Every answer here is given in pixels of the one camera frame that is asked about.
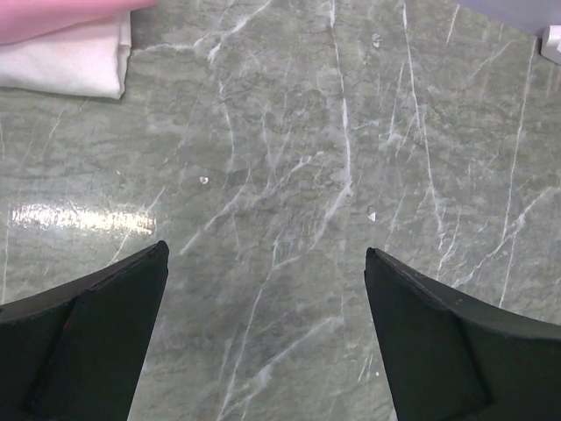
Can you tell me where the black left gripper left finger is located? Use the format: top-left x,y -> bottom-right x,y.
1,241 -> 169,420

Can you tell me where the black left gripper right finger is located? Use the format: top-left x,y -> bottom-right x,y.
366,248 -> 560,420

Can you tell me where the folded white t shirt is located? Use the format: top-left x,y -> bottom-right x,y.
1,12 -> 131,99

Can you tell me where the white rack base foot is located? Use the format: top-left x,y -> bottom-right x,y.
540,25 -> 561,66

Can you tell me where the folded pink t shirt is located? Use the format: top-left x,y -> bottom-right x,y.
1,0 -> 157,45

